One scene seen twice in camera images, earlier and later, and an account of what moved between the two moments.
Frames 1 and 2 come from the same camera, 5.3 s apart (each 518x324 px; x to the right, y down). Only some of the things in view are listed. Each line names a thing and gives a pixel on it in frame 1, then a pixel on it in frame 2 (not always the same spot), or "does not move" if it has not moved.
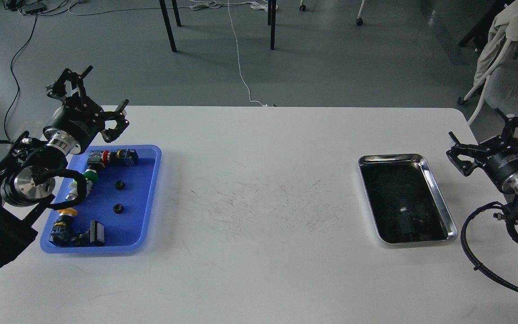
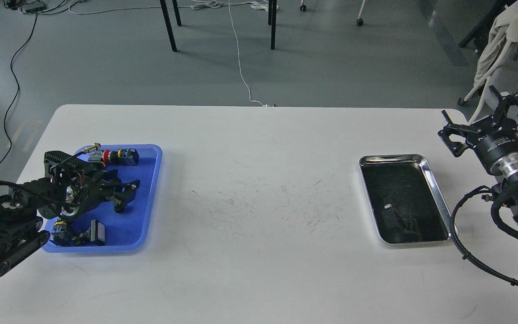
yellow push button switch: [61, 232] does not move
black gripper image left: [74, 127] to [76, 186]
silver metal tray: [406, 205] does not move
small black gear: [118, 208] does not move
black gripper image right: [506, 159] to [503, 149]
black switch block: [94, 236] does not move
